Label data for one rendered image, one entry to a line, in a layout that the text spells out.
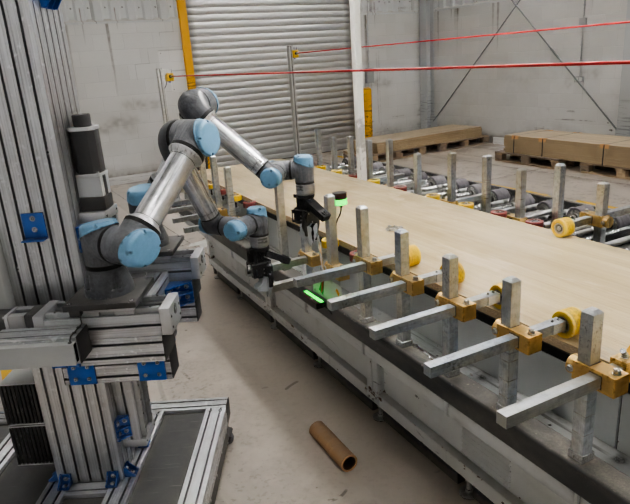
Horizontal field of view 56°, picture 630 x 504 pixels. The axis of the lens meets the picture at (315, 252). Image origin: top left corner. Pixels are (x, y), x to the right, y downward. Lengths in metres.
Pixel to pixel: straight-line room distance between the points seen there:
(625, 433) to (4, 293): 1.93
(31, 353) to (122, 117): 8.23
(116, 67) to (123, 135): 1.02
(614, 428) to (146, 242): 1.41
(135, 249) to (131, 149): 8.32
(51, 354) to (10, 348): 0.12
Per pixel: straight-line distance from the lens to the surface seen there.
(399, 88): 12.37
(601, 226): 2.83
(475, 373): 2.18
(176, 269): 2.38
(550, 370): 1.97
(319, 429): 2.85
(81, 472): 2.55
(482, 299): 1.90
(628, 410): 1.83
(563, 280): 2.25
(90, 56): 9.92
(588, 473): 1.67
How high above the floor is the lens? 1.69
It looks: 18 degrees down
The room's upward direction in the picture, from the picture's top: 4 degrees counter-clockwise
